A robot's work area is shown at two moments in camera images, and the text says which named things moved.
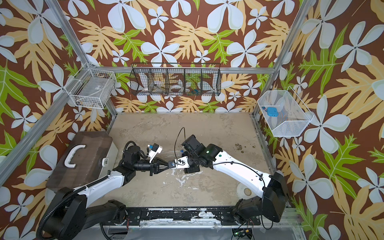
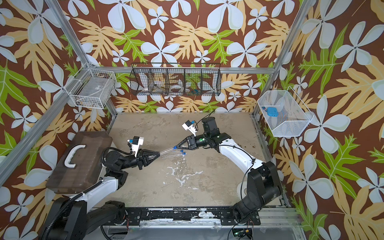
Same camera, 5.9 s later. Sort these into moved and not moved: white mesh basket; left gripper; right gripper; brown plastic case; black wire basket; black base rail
Moved: right gripper; left gripper
Not moved: black wire basket; brown plastic case; white mesh basket; black base rail
